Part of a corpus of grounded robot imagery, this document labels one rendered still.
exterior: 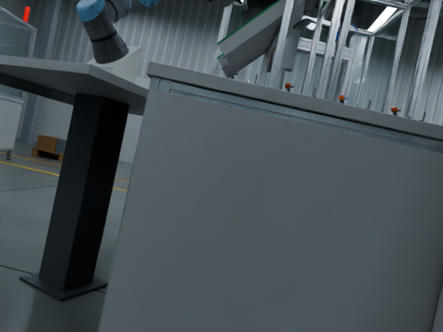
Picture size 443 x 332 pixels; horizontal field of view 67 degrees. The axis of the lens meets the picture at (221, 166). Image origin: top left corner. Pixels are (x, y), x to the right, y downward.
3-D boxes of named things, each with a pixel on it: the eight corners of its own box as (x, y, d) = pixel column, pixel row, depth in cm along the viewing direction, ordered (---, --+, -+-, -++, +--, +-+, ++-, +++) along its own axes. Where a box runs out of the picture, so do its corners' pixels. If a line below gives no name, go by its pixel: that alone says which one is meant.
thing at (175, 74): (146, 73, 73) (148, 60, 73) (190, 129, 223) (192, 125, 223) (749, 207, 77) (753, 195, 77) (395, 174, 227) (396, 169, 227)
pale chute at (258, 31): (225, 55, 100) (216, 43, 100) (230, 68, 113) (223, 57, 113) (306, -1, 97) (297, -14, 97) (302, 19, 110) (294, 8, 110)
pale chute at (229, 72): (223, 68, 115) (216, 58, 115) (227, 78, 128) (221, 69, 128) (293, 20, 112) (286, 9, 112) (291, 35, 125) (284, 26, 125)
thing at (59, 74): (-52, 58, 120) (-50, 50, 120) (122, 112, 201) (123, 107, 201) (88, 74, 90) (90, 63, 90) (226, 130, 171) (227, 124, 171)
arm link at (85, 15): (83, 40, 139) (66, 6, 130) (100, 27, 148) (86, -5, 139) (106, 38, 134) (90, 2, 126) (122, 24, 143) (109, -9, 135)
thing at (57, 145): (30, 155, 629) (35, 134, 628) (55, 156, 709) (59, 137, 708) (90, 168, 618) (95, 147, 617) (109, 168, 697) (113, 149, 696)
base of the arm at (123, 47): (89, 62, 147) (78, 39, 141) (115, 46, 155) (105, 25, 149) (109, 65, 139) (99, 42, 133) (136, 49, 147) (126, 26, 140)
